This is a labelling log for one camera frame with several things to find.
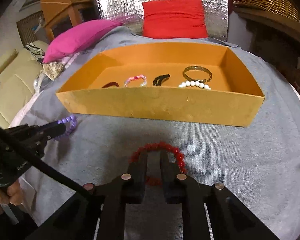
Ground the black hair clip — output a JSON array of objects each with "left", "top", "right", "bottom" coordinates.
[{"left": 153, "top": 74, "right": 170, "bottom": 86}]

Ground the beige sofa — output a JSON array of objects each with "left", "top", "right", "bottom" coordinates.
[{"left": 0, "top": 48, "right": 42, "bottom": 128}]

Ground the pink white bead bracelet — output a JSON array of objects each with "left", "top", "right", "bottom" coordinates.
[{"left": 123, "top": 74, "right": 148, "bottom": 88}]

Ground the white pearl bead bracelet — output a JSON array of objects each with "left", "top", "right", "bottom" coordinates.
[{"left": 178, "top": 80, "right": 212, "bottom": 91}]

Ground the wooden side table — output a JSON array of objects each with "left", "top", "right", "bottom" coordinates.
[{"left": 40, "top": 0, "right": 98, "bottom": 41}]

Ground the purple bead bracelet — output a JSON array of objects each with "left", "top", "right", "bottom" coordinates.
[{"left": 53, "top": 114, "right": 79, "bottom": 142}]

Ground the wooden shelf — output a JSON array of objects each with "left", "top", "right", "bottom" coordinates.
[{"left": 234, "top": 8, "right": 300, "bottom": 94}]

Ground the left hand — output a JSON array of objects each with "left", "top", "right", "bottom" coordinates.
[{"left": 0, "top": 180, "right": 24, "bottom": 214}]

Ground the pink bed sheet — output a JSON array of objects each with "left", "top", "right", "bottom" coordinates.
[{"left": 9, "top": 53, "right": 79, "bottom": 128}]

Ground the magenta pillow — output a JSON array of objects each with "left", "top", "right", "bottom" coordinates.
[{"left": 43, "top": 20, "right": 122, "bottom": 63}]

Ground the bronze metal bangle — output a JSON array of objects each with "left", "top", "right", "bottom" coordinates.
[{"left": 183, "top": 66, "right": 212, "bottom": 83}]

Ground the patterned gold fabric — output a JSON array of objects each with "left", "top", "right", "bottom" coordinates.
[{"left": 43, "top": 62, "right": 65, "bottom": 81}]

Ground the red cushion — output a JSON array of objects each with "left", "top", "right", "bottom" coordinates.
[{"left": 142, "top": 0, "right": 208, "bottom": 39}]

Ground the orange cardboard box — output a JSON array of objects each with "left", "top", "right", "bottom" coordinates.
[{"left": 56, "top": 42, "right": 264, "bottom": 127}]

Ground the dark red bangle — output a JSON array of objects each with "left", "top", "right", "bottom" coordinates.
[{"left": 102, "top": 82, "right": 120, "bottom": 88}]

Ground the red bead bracelet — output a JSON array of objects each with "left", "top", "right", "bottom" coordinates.
[{"left": 129, "top": 141, "right": 187, "bottom": 187}]

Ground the grey blanket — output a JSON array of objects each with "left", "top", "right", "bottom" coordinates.
[{"left": 21, "top": 27, "right": 300, "bottom": 239}]

